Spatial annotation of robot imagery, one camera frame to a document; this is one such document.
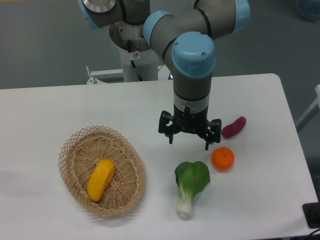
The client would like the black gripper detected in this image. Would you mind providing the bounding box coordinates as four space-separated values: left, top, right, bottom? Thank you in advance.
158 105 222 151

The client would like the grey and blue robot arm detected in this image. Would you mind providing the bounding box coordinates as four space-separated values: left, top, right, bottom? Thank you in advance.
78 0 251 145

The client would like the yellow mango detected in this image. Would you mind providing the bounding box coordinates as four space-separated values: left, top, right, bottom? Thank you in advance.
87 159 115 202

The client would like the woven wicker basket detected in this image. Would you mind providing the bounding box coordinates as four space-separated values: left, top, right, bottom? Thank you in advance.
58 126 147 218

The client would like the purple sweet potato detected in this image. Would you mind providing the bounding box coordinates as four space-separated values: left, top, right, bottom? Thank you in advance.
221 116 247 138

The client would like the orange tangerine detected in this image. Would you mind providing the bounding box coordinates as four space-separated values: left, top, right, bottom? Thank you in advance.
211 146 235 171

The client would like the green bok choy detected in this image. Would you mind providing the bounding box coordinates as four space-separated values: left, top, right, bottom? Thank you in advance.
174 161 211 219

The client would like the black device at table edge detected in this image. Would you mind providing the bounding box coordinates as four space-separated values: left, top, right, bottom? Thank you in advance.
302 202 320 229

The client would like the blue object top right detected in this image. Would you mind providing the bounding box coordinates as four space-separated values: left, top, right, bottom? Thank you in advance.
295 0 320 24

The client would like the white frame at right edge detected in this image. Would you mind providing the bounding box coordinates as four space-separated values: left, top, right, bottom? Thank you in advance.
295 84 320 133

